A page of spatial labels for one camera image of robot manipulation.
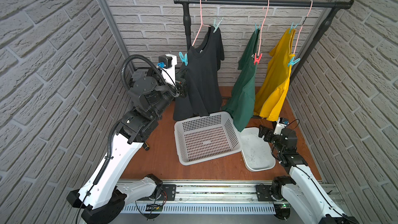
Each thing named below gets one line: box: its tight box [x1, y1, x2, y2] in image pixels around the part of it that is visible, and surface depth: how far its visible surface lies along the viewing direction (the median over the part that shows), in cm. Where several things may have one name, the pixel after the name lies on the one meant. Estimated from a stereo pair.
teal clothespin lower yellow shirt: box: [287, 56, 302, 67], surface depth 58 cm
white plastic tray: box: [239, 127, 277, 172], surface depth 88 cm
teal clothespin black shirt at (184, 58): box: [178, 51, 189, 67], surface depth 51 cm
